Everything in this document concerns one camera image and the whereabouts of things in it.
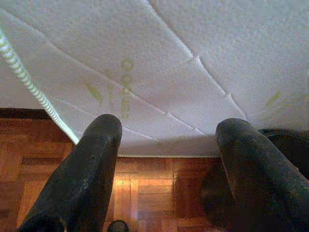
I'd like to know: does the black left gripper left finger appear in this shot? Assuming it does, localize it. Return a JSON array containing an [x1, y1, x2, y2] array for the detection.
[[17, 113, 124, 232]]

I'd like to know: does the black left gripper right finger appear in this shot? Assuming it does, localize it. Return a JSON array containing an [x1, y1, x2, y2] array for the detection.
[[200, 117, 309, 232]]

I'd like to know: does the white quilted mattress green print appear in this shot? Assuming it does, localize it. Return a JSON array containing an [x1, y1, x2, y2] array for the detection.
[[0, 0, 309, 159]]

